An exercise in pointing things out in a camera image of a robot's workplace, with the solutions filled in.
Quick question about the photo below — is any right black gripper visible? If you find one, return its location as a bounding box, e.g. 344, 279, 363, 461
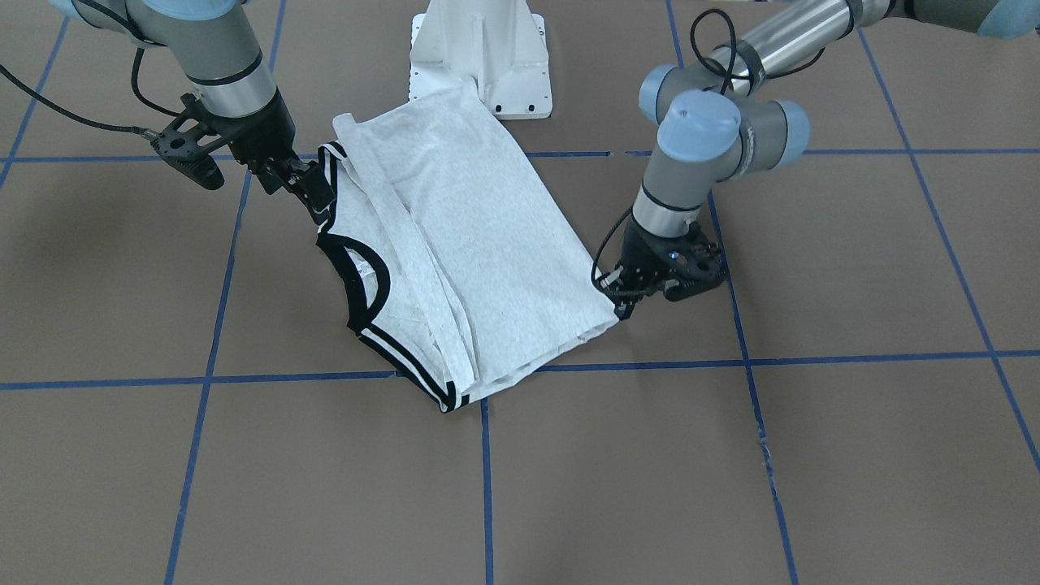
153, 90, 336, 226

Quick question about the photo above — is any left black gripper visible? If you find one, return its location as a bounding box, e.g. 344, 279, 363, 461
600, 219, 729, 321

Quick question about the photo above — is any grey cartoon print t-shirt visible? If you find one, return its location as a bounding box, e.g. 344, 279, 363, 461
317, 83, 618, 414

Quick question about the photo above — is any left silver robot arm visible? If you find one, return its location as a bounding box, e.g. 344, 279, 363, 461
591, 1, 1038, 321

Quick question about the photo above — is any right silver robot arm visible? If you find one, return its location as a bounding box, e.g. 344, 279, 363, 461
54, 1, 335, 223

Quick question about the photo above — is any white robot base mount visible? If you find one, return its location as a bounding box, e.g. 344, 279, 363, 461
408, 1, 554, 121

